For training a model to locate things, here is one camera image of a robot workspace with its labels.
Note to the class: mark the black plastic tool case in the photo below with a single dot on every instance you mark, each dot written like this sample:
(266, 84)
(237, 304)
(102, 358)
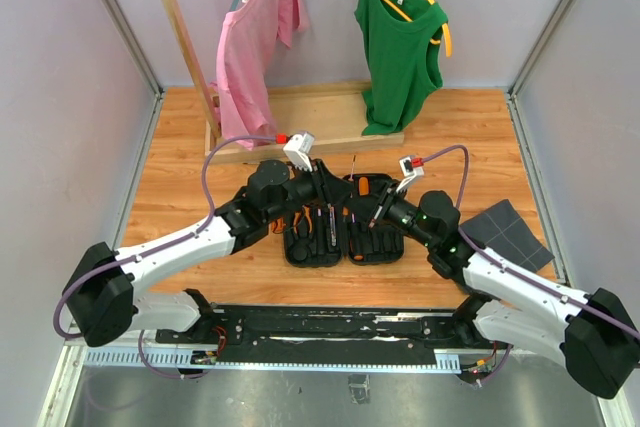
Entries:
(382, 244)

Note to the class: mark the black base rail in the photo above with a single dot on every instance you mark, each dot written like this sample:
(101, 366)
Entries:
(329, 336)

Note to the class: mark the small orange screwdriver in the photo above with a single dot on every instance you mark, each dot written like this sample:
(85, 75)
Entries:
(363, 186)

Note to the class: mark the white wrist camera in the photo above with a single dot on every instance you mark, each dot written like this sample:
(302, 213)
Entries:
(297, 148)
(412, 170)

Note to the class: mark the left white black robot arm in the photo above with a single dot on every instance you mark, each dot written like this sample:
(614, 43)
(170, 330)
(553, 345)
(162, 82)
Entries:
(106, 294)

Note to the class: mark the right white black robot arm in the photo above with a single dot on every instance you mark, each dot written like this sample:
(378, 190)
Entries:
(590, 335)

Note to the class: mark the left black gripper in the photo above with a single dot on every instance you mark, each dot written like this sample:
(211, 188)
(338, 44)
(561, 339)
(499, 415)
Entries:
(333, 190)

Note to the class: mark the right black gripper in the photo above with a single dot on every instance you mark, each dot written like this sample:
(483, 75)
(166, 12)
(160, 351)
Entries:
(374, 210)

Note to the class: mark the wooden clothes rack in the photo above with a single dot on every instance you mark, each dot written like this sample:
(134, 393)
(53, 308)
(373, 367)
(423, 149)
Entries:
(322, 118)

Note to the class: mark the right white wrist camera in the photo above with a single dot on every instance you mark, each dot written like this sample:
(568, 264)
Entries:
(412, 170)

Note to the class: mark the orange handled pliers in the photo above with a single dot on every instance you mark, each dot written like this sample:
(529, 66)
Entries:
(302, 224)

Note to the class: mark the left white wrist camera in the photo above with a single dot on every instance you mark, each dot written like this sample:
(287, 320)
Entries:
(297, 148)

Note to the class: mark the grey folded cloth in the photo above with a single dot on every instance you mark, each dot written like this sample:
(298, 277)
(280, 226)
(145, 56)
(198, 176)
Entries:
(502, 228)

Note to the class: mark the pink t-shirt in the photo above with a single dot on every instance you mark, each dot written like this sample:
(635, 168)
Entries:
(246, 45)

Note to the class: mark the green tank top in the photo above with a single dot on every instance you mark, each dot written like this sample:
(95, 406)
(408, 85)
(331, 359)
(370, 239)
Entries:
(400, 41)

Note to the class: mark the slim black orange screwdriver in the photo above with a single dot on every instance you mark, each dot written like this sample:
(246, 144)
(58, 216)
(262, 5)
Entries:
(352, 171)

